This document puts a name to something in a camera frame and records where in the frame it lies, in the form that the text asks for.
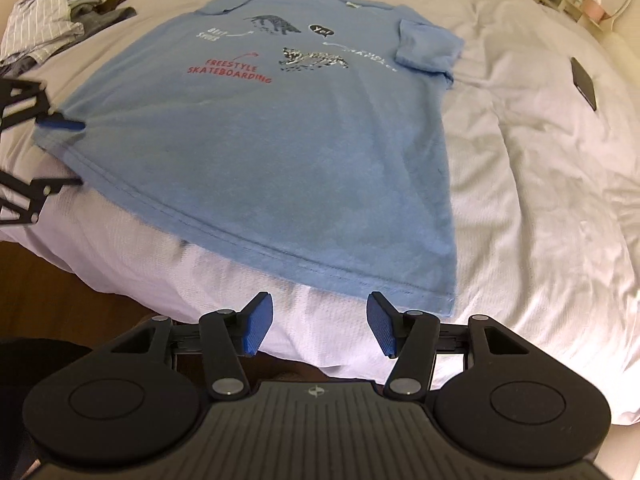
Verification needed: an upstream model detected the grey garment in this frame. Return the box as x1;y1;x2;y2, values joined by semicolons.
0;0;139;69

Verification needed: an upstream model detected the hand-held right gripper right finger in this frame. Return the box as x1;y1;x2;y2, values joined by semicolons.
366;291;532;402

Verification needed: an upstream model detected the blue printed t-shirt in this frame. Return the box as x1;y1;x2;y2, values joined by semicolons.
32;0;466;319

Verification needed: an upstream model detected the black phone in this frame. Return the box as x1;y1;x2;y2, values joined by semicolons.
569;56;600;113

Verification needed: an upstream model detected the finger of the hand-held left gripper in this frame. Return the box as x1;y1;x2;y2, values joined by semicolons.
0;78;86;136
0;170;84;227

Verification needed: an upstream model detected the white bed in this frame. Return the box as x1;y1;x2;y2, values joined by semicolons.
0;0;640;429

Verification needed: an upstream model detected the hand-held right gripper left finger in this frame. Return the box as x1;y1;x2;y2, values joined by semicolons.
110;291;275;402

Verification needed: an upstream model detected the white striped shirt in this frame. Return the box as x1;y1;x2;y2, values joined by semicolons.
0;0;110;64

